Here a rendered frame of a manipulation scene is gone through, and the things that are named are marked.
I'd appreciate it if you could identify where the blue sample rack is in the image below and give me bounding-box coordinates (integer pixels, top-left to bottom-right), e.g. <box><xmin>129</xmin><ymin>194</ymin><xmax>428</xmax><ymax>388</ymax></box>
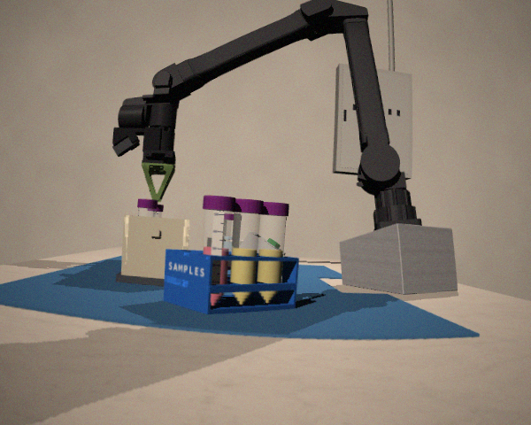
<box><xmin>164</xmin><ymin>249</ymin><xmax>299</xmax><ymax>314</ymax></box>

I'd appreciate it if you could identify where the blue bench mat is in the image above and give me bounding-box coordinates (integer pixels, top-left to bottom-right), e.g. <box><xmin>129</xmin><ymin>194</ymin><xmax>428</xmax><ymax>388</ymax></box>
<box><xmin>0</xmin><ymin>256</ymin><xmax>480</xmax><ymax>340</ymax></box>

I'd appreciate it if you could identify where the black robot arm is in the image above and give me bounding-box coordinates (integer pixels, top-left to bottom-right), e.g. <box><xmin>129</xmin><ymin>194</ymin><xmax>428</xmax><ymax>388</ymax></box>
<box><xmin>112</xmin><ymin>0</ymin><xmax>422</xmax><ymax>230</ymax></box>

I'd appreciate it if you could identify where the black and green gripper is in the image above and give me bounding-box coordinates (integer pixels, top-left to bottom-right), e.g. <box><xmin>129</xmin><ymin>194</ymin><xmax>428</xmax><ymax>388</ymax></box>
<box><xmin>142</xmin><ymin>127</ymin><xmax>175</xmax><ymax>202</ymax></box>

